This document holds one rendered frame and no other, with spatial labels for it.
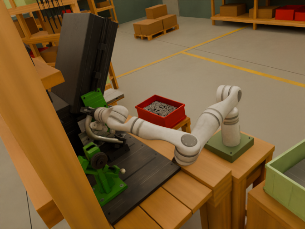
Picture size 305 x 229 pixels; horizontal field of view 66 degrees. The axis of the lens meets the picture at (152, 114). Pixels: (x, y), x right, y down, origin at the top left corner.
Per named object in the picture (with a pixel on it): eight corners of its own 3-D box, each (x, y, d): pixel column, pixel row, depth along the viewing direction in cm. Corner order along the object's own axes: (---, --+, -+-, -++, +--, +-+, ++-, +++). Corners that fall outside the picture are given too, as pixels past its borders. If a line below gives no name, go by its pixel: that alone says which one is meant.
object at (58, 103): (71, 134, 164) (51, 91, 147) (91, 152, 143) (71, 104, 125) (46, 148, 155) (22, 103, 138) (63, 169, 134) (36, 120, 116)
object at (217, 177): (95, 107, 226) (90, 93, 218) (232, 190, 119) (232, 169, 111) (81, 114, 219) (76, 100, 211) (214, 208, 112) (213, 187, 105)
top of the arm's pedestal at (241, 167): (226, 129, 152) (225, 124, 149) (274, 151, 128) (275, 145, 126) (190, 155, 137) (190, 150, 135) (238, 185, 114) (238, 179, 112)
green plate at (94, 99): (108, 119, 142) (94, 87, 135) (114, 121, 135) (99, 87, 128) (92, 129, 136) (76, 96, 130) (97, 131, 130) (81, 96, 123)
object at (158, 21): (162, 27, 805) (159, 4, 766) (179, 28, 747) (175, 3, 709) (134, 38, 750) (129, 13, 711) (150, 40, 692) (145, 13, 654)
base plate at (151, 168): (86, 108, 198) (86, 106, 197) (181, 169, 120) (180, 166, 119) (37, 133, 178) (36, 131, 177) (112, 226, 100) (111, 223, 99)
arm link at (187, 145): (130, 124, 89) (130, 139, 95) (196, 154, 80) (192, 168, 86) (142, 110, 95) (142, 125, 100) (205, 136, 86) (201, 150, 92)
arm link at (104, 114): (105, 102, 107) (95, 118, 105) (120, 102, 95) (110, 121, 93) (117, 109, 111) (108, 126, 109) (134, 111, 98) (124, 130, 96)
